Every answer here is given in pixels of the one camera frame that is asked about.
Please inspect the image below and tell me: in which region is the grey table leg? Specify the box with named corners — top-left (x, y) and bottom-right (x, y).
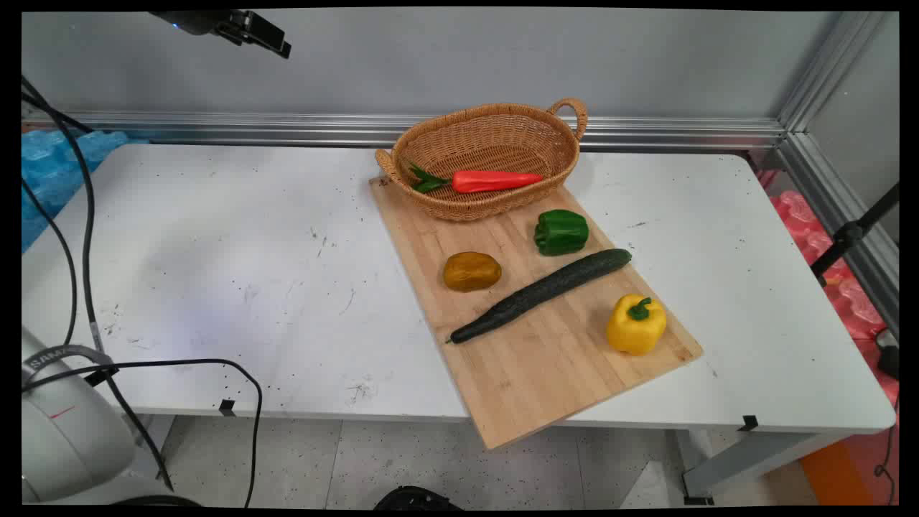
top-left (681, 429), bottom-right (857, 506)

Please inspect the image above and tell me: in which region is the dark green toy cucumber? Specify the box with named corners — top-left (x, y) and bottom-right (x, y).
top-left (445, 248), bottom-right (633, 345)

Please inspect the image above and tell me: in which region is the black round floor object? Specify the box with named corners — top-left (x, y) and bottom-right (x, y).
top-left (373, 485), bottom-right (465, 511)

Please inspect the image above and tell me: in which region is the wooden cutting board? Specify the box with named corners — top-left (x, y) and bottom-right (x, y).
top-left (369, 176), bottom-right (704, 451)

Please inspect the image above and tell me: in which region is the thin black floor cable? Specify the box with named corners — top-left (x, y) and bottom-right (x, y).
top-left (872, 402), bottom-right (900, 505)

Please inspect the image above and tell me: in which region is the black tripod stand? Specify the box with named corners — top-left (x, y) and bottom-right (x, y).
top-left (810, 183), bottom-right (900, 288)

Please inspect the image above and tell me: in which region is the black looping cable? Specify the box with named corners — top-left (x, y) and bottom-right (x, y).
top-left (22, 358), bottom-right (263, 508)

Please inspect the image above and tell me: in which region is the grey printed velcro strap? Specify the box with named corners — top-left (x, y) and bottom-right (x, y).
top-left (22, 344), bottom-right (117, 393)

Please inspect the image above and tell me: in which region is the blue foam sheet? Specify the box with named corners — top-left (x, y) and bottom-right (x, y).
top-left (22, 129), bottom-right (149, 253)

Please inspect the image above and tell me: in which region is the yellow toy bell pepper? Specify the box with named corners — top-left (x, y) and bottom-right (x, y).
top-left (605, 293), bottom-right (668, 357)

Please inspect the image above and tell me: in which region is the pink foam sheet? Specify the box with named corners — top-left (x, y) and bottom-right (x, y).
top-left (754, 169), bottom-right (900, 410)

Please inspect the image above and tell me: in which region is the white table leg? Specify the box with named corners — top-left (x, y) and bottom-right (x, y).
top-left (126, 414), bottom-right (177, 480)

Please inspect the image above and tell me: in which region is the red chili pepper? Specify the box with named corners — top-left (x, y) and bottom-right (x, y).
top-left (408, 162), bottom-right (544, 195)

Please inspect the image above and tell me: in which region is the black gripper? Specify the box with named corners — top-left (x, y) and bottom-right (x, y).
top-left (149, 10), bottom-right (292, 60)

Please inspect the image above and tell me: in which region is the aluminium frame profile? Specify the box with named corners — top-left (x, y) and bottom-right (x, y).
top-left (22, 109), bottom-right (788, 153)
top-left (778, 10), bottom-right (890, 134)
top-left (775, 131), bottom-right (900, 340)

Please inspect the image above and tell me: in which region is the brown toy potato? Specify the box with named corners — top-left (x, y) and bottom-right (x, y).
top-left (442, 251), bottom-right (503, 293)

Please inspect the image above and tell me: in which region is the woven wicker basket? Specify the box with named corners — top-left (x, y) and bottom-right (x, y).
top-left (375, 98), bottom-right (589, 222)

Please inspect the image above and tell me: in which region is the green toy bell pepper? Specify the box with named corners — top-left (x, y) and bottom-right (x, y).
top-left (533, 209), bottom-right (590, 257)

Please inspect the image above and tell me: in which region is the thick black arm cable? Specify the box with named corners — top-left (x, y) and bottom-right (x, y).
top-left (22, 75), bottom-right (174, 493)

